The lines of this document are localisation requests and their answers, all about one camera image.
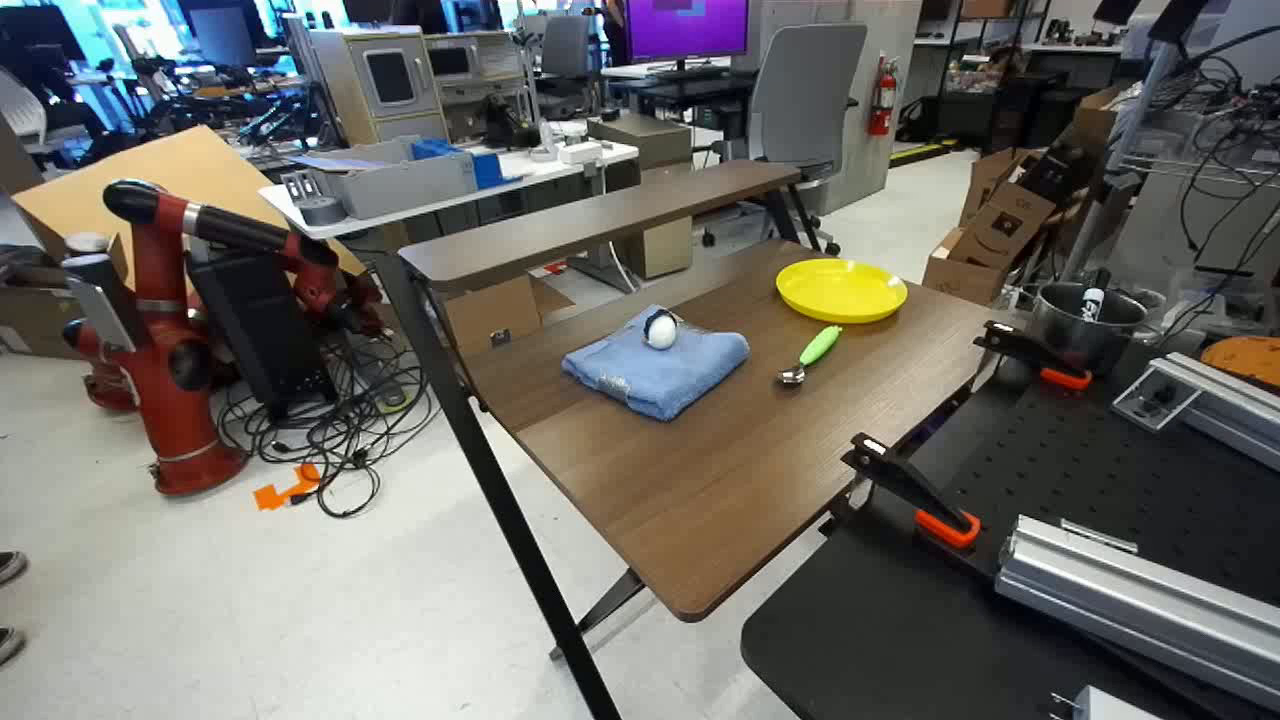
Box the folded blue towel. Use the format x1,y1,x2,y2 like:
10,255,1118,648
558,317,755,427

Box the monitor with purple screen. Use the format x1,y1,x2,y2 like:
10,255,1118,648
620,0,751,63

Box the stacked brown cardboard boxes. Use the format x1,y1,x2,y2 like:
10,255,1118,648
922,142,1073,308

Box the white desk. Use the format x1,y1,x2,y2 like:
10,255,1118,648
255,130,643,245

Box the grey cabinet machine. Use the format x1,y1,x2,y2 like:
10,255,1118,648
289,20,451,149

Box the black table frame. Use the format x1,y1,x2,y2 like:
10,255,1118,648
353,245,651,720

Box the large tan cardboard panel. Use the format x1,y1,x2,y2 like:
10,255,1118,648
10,125,371,283

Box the small white ball object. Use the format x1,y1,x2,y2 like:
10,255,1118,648
639,308,686,352

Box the grey office chair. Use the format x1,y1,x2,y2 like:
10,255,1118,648
744,20,872,255

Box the long wooden shelf riser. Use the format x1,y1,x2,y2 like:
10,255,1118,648
395,160,803,288

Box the cardboard box under shelf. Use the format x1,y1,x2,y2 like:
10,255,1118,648
437,273,544,356

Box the red black robot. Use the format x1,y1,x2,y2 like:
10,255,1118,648
61,176,394,499

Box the grey plastic bin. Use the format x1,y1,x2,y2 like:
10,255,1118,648
313,142,482,224

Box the yellow plastic plate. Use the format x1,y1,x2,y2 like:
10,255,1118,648
774,255,913,326

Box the aluminium extrusion rail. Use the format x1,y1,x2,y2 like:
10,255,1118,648
992,510,1280,713
1113,348,1280,472

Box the red fire extinguisher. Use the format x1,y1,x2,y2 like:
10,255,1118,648
865,52,900,142

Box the steel pot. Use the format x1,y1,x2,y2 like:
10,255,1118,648
1020,279,1173,375

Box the green handled metal scoop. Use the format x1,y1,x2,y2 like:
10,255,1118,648
776,325,850,392

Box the black clamp orange handle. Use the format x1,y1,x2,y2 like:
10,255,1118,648
839,431,990,557
974,321,1100,394

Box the black floor cable tangle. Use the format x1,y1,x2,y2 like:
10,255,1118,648
217,333,443,523

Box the orange round object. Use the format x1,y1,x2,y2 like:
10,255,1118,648
1197,333,1280,392

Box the small blue box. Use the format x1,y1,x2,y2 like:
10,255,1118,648
469,149,512,190

